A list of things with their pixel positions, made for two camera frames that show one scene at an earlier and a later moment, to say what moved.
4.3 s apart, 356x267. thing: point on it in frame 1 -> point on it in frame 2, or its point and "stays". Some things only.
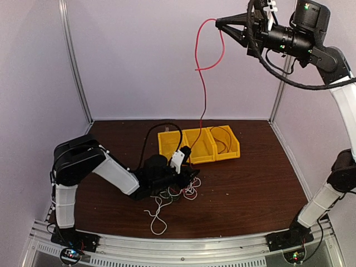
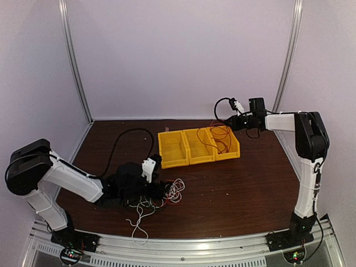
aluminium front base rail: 230,251 stays
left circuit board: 70,256 stays
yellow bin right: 227,146 stays
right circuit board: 295,257 stays
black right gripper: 241,36 -> 236,125
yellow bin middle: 204,149 stays
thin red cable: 201,72 -> 211,145
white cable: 189,192 -> 173,193
